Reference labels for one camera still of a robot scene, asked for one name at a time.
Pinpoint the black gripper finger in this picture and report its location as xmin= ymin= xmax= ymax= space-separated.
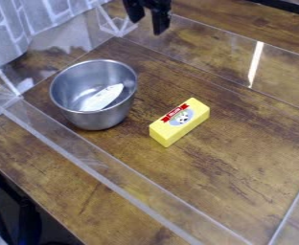
xmin=123 ymin=0 xmax=144 ymax=23
xmin=151 ymin=0 xmax=171 ymax=35

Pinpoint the silver metal pot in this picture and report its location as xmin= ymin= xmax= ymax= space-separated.
xmin=49 ymin=59 xmax=138 ymax=130

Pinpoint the white brick pattern curtain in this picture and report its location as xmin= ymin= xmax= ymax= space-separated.
xmin=0 ymin=0 xmax=111 ymax=66

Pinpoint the yellow butter block toy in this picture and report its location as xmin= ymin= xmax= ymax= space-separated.
xmin=150 ymin=98 xmax=210 ymax=147

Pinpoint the clear acrylic enclosure wall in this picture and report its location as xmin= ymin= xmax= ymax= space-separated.
xmin=0 ymin=0 xmax=299 ymax=245

